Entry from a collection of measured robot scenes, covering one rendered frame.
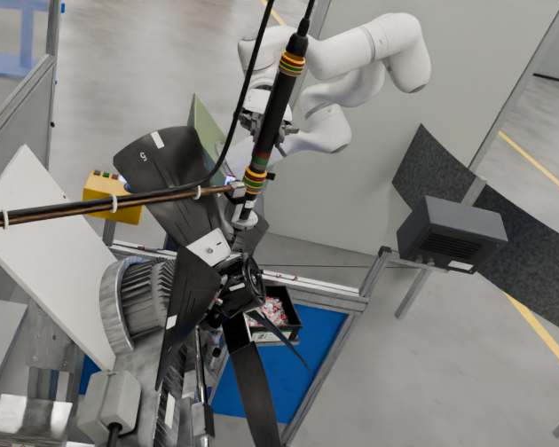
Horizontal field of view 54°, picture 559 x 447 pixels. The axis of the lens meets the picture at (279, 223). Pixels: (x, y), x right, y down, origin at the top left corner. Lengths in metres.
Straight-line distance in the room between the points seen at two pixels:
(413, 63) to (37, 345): 1.09
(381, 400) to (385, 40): 1.87
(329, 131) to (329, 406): 1.35
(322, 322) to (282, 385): 0.36
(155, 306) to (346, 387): 1.75
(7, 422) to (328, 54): 1.05
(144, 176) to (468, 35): 2.26
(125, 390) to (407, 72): 1.01
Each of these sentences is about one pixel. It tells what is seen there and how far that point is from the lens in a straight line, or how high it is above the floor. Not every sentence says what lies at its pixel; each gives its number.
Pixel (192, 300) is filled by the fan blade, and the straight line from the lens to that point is 0.91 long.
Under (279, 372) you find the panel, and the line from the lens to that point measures 2.10.
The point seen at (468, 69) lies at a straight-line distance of 3.14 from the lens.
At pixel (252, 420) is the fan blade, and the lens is 1.18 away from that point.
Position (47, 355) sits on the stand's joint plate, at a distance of 1.24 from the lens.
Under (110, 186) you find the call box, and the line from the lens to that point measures 1.58.
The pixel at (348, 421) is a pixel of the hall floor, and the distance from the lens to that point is 2.64.
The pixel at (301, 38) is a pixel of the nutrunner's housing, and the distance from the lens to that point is 0.99.
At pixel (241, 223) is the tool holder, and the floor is 1.31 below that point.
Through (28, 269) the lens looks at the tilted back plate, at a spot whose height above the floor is 1.27.
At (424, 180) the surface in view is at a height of 0.74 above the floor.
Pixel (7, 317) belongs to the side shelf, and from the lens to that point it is 1.49.
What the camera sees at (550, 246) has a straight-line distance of 2.76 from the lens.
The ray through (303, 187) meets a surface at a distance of 3.26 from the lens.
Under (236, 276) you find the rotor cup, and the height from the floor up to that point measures 1.25.
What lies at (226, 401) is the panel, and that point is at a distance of 2.22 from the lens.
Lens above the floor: 1.96
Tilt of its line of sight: 33 degrees down
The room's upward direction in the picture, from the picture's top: 21 degrees clockwise
